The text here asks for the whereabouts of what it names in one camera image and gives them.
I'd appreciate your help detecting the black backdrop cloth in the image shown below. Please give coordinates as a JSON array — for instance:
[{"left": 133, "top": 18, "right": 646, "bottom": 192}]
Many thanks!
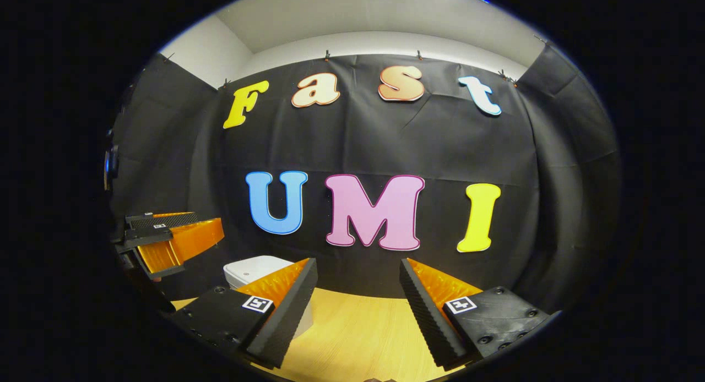
[{"left": 107, "top": 43, "right": 620, "bottom": 316}]

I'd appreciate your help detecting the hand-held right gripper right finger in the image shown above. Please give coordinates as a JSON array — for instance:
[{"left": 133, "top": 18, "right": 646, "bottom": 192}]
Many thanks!
[{"left": 399, "top": 257, "right": 552, "bottom": 372}]

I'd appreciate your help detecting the white desktop garbage bin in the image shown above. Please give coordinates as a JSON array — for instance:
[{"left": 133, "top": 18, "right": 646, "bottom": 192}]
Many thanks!
[{"left": 223, "top": 255, "right": 315, "bottom": 339}]

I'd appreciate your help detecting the wooden desktop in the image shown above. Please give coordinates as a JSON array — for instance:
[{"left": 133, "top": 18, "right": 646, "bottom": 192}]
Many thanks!
[{"left": 171, "top": 287, "right": 481, "bottom": 382}]

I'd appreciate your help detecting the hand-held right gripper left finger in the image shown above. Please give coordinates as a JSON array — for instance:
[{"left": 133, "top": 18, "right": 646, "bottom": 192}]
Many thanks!
[{"left": 165, "top": 257, "right": 319, "bottom": 370}]

